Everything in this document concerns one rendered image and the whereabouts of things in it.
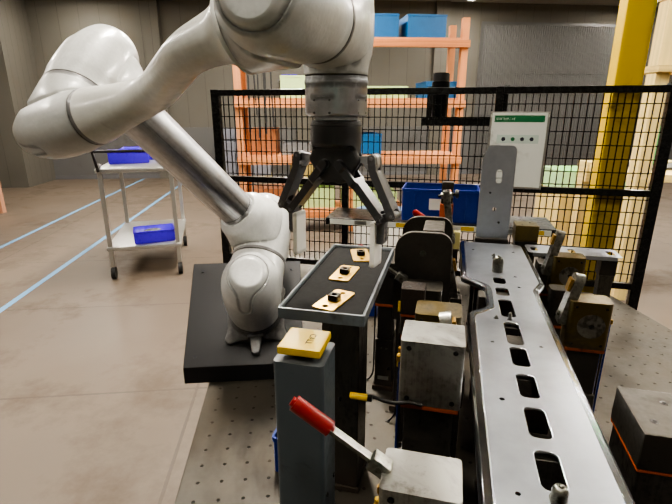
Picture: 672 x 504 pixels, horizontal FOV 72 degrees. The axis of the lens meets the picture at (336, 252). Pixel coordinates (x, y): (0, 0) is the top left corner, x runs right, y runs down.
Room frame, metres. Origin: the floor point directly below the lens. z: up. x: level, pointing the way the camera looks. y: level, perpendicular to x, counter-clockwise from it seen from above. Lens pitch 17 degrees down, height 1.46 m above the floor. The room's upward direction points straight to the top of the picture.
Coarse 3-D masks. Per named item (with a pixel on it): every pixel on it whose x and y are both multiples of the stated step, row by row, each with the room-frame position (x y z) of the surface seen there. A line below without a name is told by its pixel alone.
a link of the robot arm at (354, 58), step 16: (352, 0) 0.61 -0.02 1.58; (368, 0) 0.66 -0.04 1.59; (368, 16) 0.66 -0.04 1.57; (352, 32) 0.61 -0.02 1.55; (368, 32) 0.66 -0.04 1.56; (352, 48) 0.63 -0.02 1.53; (368, 48) 0.67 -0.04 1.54; (304, 64) 0.67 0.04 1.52; (320, 64) 0.63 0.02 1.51; (336, 64) 0.64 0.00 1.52; (352, 64) 0.66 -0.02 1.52; (368, 64) 0.69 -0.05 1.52
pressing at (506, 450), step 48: (480, 288) 1.18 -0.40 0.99; (528, 288) 1.16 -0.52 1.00; (480, 336) 0.88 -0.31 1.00; (528, 336) 0.88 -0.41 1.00; (480, 384) 0.70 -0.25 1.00; (576, 384) 0.71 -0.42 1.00; (480, 432) 0.57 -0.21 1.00; (528, 432) 0.58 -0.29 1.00; (576, 432) 0.58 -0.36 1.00; (480, 480) 0.48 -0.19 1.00; (528, 480) 0.48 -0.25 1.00; (576, 480) 0.48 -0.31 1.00; (624, 480) 0.49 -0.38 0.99
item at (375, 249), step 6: (372, 222) 0.66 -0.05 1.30; (372, 228) 0.65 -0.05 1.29; (372, 234) 0.65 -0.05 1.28; (372, 240) 0.65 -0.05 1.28; (372, 246) 0.65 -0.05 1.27; (378, 246) 0.67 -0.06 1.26; (372, 252) 0.65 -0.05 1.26; (378, 252) 0.67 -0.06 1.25; (372, 258) 0.65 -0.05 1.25; (378, 258) 0.67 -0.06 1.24; (372, 264) 0.65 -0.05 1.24
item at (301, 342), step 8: (296, 328) 0.60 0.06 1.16; (288, 336) 0.57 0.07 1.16; (296, 336) 0.57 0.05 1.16; (304, 336) 0.57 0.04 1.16; (312, 336) 0.57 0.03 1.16; (320, 336) 0.57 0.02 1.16; (328, 336) 0.58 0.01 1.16; (280, 344) 0.55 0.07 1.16; (288, 344) 0.55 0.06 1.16; (296, 344) 0.55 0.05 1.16; (304, 344) 0.55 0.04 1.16; (312, 344) 0.55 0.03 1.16; (320, 344) 0.55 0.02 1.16; (280, 352) 0.55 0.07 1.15; (288, 352) 0.54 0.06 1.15; (296, 352) 0.54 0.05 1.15; (304, 352) 0.54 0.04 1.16; (312, 352) 0.54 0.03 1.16; (320, 352) 0.53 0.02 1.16
